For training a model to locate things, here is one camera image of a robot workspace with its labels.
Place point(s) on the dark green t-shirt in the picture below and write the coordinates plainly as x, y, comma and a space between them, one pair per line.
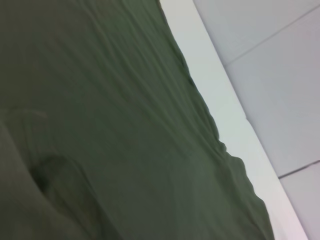
100, 112

